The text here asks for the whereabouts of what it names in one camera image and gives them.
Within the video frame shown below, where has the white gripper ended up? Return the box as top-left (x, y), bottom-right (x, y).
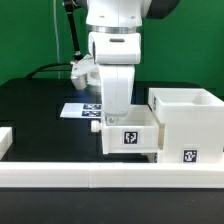
top-left (99, 65), bottom-right (135, 126)

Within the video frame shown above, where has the white drawer tray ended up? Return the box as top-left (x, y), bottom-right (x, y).
top-left (146, 153), bottom-right (157, 163)
top-left (91, 105), bottom-right (159, 154)

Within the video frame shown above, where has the white drawer cabinet box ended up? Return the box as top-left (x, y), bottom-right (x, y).
top-left (148, 88), bottom-right (224, 164)

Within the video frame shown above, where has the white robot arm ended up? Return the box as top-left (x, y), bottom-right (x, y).
top-left (75, 0), bottom-right (180, 124)

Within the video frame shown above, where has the white marker sheet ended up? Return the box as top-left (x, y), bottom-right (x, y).
top-left (60, 103), bottom-right (101, 118)

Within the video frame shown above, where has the white front fence rail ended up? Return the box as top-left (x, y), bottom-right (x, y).
top-left (0, 162), bottom-right (224, 188)

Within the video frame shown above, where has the white fence rail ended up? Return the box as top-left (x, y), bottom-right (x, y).
top-left (0, 127), bottom-right (13, 160)
top-left (0, 162), bottom-right (224, 188)

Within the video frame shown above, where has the black cable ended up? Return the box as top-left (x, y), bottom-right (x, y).
top-left (25, 62), bottom-right (78, 80)

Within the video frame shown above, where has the white left fence rail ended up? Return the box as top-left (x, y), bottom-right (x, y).
top-left (0, 127), bottom-right (13, 160)

